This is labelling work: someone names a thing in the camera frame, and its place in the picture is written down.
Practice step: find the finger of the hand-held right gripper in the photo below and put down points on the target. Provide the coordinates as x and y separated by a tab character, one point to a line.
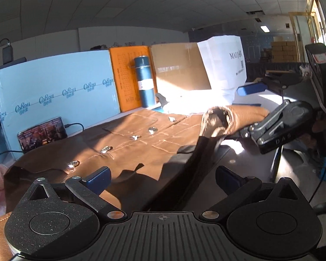
266	122
251	88

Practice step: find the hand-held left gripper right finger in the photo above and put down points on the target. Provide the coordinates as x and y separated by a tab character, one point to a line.
228	178

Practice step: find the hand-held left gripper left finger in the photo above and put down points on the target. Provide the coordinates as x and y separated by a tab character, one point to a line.
97	180

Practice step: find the brown leather jacket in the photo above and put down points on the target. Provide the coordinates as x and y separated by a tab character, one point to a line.
141	141

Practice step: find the furry sleeve cuff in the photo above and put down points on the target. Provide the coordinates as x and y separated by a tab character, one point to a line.
305	69

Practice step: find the white paper bag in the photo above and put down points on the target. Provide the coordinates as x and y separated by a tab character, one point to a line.
222	68

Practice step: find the stack of cardboard boxes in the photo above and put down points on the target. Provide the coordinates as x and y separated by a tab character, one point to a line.
284	51

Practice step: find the rectangular ceiling light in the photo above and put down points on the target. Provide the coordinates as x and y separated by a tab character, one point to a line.
265	28

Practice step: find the black smartphone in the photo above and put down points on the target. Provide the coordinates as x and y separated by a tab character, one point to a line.
40	134

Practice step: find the brown cardboard box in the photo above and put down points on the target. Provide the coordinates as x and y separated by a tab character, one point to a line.
179	65

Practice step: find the orange printed box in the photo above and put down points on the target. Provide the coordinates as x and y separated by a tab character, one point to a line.
122	81

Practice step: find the large light blue cardboard box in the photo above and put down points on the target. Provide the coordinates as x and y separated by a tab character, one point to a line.
57	81

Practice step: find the blue thermos bottle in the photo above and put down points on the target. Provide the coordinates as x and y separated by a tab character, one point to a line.
145	70

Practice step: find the black flat box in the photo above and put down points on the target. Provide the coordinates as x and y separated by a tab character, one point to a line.
19	60

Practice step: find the large black power adapter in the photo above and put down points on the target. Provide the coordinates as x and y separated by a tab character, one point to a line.
7	55

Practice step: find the golden door frame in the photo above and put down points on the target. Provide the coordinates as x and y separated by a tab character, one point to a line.
293	32

